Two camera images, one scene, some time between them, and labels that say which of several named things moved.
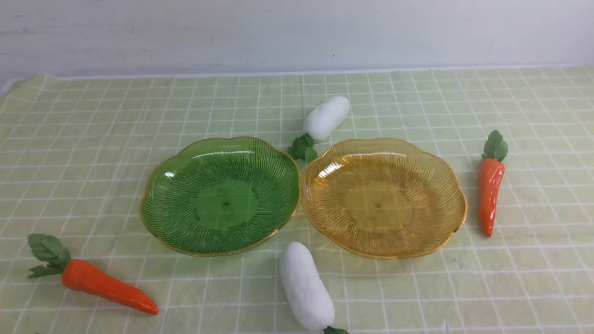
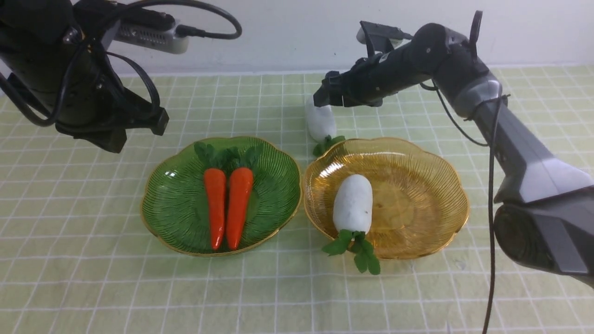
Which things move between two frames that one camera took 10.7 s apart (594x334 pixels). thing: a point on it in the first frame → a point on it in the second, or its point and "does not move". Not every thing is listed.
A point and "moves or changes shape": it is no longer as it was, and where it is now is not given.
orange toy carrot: [85, 278] → [214, 181]
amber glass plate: [383, 198] does not move
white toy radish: [308, 298] → [352, 208]
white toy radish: [319, 122] moves or changes shape
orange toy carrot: [491, 174] moves or changes shape
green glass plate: [219, 196] does not move
